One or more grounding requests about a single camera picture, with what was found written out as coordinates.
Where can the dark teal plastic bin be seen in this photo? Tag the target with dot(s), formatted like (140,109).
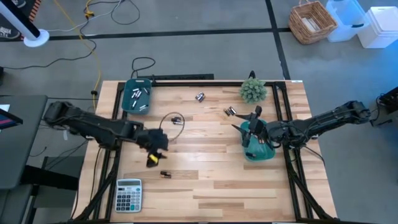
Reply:
(141,102)

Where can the white plastic lidded bin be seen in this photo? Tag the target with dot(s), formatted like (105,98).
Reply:
(382,31)

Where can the light teal plastic bin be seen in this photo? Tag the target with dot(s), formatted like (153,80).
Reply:
(264,155)

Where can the white round-base stand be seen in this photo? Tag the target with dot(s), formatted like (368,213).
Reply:
(36,40)

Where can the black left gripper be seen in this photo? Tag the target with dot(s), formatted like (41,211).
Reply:
(154,140)

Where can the open dark laptop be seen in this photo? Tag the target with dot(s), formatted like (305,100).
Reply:
(7,121)

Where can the black aluminium table frame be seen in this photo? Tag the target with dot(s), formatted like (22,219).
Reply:
(294,186)

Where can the yellow tape tag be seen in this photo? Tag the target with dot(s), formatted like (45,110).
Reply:
(152,158)

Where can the wicker basket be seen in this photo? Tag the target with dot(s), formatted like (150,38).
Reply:
(300,31)

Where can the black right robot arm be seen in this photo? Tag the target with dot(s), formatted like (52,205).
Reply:
(326,119)

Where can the black equipment box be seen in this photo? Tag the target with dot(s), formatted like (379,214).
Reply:
(390,101)

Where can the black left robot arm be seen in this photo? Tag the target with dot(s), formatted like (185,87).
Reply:
(93,127)

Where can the orange black striped mat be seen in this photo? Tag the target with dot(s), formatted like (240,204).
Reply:
(38,3)

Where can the grey desk calculator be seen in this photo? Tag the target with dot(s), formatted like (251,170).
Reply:
(128,196)

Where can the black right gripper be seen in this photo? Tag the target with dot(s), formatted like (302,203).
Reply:
(259,130)

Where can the clear plastic container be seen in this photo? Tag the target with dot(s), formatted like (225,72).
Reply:
(343,21)

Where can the grey desk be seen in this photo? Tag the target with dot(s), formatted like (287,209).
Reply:
(21,155)

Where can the green potted artificial plant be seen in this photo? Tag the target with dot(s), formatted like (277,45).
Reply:
(253,90)

